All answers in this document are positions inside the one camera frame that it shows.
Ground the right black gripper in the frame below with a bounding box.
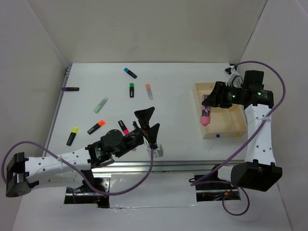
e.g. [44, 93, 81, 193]
[202, 81, 244, 108]

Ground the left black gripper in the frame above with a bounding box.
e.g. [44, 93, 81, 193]
[115, 106, 160, 157]

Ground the pastel orange cap highlighter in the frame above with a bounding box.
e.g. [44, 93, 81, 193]
[146, 84, 154, 100]

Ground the pastel green highlighter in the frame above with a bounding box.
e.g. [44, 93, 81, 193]
[93, 97, 109, 113]

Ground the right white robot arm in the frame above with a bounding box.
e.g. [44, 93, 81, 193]
[199, 67, 282, 192]

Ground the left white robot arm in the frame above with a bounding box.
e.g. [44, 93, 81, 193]
[1, 107, 160, 198]

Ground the pink cap black highlighter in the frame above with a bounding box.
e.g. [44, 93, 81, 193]
[118, 120, 129, 135]

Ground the wooden compartment tray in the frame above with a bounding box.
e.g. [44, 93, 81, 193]
[193, 82, 247, 139]

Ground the green cap black highlighter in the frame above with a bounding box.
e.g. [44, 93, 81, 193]
[129, 83, 134, 98]

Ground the orange cap black highlighter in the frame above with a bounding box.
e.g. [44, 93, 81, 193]
[87, 120, 105, 135]

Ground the blue cap black highlighter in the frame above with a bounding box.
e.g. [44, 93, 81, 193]
[124, 68, 137, 78]

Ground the white front cover plate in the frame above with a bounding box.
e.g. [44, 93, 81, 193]
[109, 173, 197, 208]

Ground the yellow cap black highlighter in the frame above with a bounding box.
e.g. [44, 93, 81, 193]
[66, 127, 79, 146]

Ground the purple cap black highlighter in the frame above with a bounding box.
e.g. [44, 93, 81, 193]
[62, 87, 79, 91]

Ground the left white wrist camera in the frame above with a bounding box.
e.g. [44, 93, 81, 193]
[145, 141, 164, 158]

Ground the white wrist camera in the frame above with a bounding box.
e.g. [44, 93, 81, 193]
[224, 65, 243, 88]
[145, 141, 164, 158]

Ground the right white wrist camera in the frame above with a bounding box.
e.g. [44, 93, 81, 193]
[224, 65, 243, 88]

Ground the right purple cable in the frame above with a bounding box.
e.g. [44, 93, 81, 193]
[190, 60, 286, 216]

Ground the purple cable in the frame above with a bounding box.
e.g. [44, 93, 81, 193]
[1, 141, 154, 197]
[190, 60, 286, 216]

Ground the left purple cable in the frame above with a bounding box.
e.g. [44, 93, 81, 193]
[1, 141, 154, 197]

